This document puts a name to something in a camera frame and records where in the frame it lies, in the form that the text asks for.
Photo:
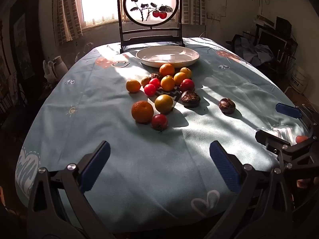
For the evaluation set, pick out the brown kiwi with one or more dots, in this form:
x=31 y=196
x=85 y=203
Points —
x=145 y=81

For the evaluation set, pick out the white plastic bag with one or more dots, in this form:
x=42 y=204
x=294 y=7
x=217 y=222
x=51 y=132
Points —
x=48 y=72

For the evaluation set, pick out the bright window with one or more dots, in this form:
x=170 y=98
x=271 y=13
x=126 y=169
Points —
x=99 y=0

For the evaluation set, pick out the large bumpy mandarin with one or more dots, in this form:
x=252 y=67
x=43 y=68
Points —
x=142 y=111

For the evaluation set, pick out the light blue printed tablecloth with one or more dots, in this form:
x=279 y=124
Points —
x=124 y=154

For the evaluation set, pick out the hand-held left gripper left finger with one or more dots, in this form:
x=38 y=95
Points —
x=96 y=169

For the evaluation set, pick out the white kettle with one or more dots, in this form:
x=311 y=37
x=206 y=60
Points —
x=59 y=64

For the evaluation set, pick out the wall socket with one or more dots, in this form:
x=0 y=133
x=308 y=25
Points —
x=214 y=17

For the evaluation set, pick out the black box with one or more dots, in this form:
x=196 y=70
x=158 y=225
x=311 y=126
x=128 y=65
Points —
x=283 y=26

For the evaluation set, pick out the dark wrinkled passion fruit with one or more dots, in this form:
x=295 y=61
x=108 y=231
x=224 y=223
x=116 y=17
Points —
x=155 y=75
x=190 y=99
x=227 y=105

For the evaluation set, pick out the white round plate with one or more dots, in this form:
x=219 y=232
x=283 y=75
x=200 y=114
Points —
x=159 y=54

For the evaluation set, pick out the white bucket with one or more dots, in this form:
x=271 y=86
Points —
x=300 y=78

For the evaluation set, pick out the dark wooden cabinet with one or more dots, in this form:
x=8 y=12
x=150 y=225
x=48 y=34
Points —
x=23 y=42

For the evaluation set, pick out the small orange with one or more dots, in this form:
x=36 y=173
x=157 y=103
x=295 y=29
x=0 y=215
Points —
x=133 y=86
x=180 y=79
x=186 y=72

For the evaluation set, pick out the large orange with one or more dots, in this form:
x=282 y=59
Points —
x=167 y=70

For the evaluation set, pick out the yellow-green orange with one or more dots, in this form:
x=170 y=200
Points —
x=163 y=103

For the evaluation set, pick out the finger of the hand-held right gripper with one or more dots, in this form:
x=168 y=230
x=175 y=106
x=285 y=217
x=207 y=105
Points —
x=287 y=110
x=270 y=137

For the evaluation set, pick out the dark red plum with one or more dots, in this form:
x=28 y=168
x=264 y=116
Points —
x=187 y=85

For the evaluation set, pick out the medium orange with stem dimple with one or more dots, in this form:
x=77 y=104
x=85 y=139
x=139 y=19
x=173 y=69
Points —
x=167 y=83

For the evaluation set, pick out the blue cloth pile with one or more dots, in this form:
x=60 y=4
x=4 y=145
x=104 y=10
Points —
x=256 y=52

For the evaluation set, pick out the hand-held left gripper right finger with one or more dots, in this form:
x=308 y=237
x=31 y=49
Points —
x=224 y=170

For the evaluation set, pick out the checked curtain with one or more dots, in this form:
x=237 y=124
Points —
x=193 y=2
x=67 y=10

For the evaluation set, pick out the round painted screen wooden stand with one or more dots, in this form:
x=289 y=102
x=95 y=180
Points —
x=149 y=2

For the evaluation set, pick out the red cherry tomato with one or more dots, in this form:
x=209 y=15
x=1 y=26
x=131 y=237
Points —
x=159 y=122
x=149 y=90
x=155 y=82

